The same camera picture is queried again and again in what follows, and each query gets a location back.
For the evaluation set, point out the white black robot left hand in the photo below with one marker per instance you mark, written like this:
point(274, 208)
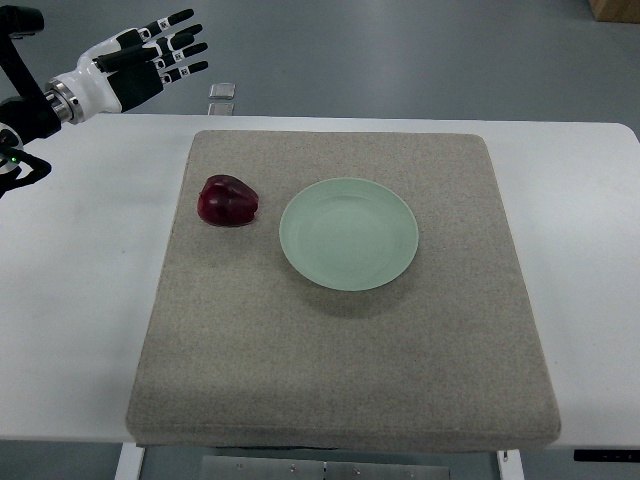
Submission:
point(127, 69)

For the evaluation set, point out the red apple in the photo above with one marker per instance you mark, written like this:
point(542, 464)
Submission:
point(227, 201)

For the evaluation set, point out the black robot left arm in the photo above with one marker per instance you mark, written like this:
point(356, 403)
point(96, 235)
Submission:
point(28, 115)

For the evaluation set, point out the lower metal floor plate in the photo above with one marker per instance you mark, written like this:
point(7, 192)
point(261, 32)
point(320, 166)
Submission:
point(221, 109)

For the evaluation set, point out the pale green plate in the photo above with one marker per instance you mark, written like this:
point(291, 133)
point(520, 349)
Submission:
point(349, 234)

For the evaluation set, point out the beige fabric cushion mat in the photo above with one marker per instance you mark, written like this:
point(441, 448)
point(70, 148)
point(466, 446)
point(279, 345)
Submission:
point(243, 351)

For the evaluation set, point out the white left table leg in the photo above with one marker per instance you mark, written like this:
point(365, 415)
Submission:
point(130, 462)

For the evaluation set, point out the white table leg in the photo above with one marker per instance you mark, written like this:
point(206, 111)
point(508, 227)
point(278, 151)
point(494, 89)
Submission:
point(130, 462)
point(510, 465)

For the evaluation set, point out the cardboard box corner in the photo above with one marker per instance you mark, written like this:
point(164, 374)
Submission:
point(619, 11)

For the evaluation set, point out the white right table leg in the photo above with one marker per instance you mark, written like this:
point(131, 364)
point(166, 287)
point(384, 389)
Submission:
point(510, 465)

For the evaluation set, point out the black table control panel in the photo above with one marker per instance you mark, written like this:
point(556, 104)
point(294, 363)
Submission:
point(607, 455)

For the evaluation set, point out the metal table base plate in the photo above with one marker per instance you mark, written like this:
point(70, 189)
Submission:
point(225, 467)

